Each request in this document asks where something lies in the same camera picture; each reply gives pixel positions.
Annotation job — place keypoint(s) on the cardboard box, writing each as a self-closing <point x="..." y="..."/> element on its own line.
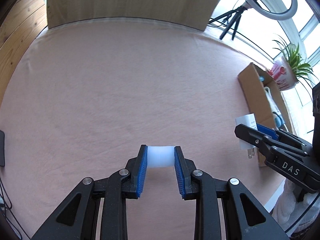
<point x="256" y="98"/>

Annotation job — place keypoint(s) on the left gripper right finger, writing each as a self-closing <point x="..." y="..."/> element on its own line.
<point x="183" y="169"/>

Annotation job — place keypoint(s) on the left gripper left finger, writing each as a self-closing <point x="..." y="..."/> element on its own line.
<point x="137" y="168"/>

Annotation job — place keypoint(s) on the white gloved right hand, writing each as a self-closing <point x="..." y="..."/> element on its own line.
<point x="294" y="216"/>

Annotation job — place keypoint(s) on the green potted plant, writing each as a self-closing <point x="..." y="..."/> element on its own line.
<point x="301" y="69"/>

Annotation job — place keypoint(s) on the small white plastic cap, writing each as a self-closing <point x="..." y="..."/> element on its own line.
<point x="160" y="156"/>

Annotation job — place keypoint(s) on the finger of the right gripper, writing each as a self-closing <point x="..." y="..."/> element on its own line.
<point x="267" y="131"/>
<point x="250" y="136"/>

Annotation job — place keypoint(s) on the white red printed cup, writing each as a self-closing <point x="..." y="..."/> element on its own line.
<point x="283" y="75"/>

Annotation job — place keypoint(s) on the black tripod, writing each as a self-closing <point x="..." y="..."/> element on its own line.
<point x="230" y="20"/>

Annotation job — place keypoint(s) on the white power adapter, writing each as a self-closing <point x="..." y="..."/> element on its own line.
<point x="248" y="120"/>

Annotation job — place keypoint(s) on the wooden headboard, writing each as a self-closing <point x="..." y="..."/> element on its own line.
<point x="190" y="13"/>

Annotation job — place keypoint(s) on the teal clothes peg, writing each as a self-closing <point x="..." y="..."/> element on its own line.
<point x="278" y="120"/>

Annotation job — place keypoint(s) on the black device on left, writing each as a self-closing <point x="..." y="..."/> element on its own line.
<point x="2" y="148"/>

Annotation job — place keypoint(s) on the black camera box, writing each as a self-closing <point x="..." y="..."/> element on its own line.
<point x="316" y="114"/>

